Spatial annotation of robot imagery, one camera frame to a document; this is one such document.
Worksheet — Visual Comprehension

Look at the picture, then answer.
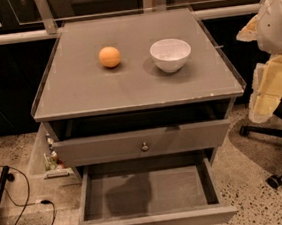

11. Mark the grey drawer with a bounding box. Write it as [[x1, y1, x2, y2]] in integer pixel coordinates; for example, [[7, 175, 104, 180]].
[[77, 151, 237, 225], [53, 119, 230, 167]]

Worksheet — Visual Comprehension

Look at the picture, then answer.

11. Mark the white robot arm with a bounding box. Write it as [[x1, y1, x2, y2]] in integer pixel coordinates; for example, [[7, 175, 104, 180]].
[[237, 0, 282, 124]]

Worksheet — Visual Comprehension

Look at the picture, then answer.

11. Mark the grey top drawer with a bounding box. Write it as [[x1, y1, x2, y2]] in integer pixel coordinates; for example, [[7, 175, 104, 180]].
[[53, 119, 230, 167]]

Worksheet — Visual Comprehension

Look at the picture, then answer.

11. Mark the grey wooden drawer cabinet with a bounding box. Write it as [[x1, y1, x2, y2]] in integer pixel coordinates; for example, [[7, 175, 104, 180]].
[[20, 2, 255, 184]]

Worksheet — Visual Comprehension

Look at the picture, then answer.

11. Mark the white ceramic bowl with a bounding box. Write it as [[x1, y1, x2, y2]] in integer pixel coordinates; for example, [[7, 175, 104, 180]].
[[150, 38, 192, 73]]

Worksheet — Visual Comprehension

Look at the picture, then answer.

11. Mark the metal window railing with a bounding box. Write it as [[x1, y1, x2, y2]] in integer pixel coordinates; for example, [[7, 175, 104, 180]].
[[0, 0, 282, 46]]

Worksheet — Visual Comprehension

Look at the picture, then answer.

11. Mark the orange fruit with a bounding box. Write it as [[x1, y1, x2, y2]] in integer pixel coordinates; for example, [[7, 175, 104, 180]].
[[99, 46, 121, 68]]

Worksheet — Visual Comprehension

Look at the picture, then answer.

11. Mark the clear plastic storage bin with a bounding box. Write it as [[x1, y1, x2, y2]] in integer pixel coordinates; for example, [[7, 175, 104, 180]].
[[22, 120, 75, 182]]

